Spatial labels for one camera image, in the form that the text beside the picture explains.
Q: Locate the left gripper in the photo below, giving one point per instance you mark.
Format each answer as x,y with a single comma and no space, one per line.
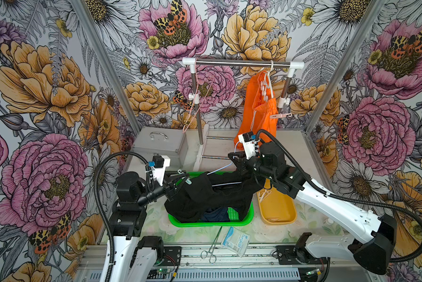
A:
169,183

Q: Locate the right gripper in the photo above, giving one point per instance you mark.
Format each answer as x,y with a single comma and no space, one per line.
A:
241,163

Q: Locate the white clothespin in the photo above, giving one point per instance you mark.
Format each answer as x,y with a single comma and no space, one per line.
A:
263,194

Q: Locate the black shorts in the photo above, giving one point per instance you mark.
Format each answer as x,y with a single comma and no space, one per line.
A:
211,197

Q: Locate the navy blue shorts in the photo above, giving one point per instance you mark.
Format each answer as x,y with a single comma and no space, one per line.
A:
216,215

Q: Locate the pink hanger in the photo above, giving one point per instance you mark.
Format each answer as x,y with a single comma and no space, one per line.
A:
196,86

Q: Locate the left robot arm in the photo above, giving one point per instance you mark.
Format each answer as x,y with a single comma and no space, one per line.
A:
129,256

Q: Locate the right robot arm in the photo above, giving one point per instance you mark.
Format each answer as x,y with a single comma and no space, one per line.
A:
371,238

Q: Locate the orange shorts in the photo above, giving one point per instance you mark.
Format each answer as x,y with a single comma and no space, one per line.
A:
256,112

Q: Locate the white hanger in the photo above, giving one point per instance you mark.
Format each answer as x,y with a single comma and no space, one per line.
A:
266,83

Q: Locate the silver metal case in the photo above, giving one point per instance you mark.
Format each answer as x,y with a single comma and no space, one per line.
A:
169,142

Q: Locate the yellow plastic tray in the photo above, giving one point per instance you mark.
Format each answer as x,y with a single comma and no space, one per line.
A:
277,208

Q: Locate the green plastic basket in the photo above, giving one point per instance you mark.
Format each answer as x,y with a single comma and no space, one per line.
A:
232,218

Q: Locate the pink clothespin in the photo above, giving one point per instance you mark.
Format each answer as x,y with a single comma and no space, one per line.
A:
281,116

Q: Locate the surgical mask packet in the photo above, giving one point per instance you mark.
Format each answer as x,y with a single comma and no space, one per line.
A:
236,241

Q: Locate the metal surgical scissors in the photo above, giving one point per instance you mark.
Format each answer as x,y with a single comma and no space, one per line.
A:
209,253

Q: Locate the clothes rack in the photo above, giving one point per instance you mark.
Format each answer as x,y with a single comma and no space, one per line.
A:
292,67

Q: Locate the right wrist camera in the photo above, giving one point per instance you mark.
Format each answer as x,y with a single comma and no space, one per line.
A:
250,144

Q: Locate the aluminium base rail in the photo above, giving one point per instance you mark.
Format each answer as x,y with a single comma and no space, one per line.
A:
259,264

